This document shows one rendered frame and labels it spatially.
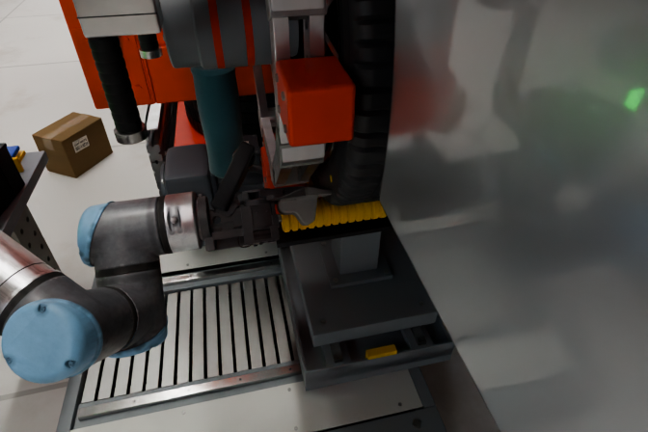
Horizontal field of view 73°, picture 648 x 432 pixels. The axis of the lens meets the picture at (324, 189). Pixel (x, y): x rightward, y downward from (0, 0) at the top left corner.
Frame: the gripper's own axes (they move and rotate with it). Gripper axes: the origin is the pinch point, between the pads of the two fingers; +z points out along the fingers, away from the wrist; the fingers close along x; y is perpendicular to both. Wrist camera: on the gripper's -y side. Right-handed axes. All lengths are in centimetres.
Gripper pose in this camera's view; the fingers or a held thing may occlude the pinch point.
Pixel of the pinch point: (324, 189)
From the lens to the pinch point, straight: 72.7
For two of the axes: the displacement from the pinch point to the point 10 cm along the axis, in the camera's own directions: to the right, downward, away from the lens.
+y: 1.6, 9.8, -1.3
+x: 1.6, -1.5, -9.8
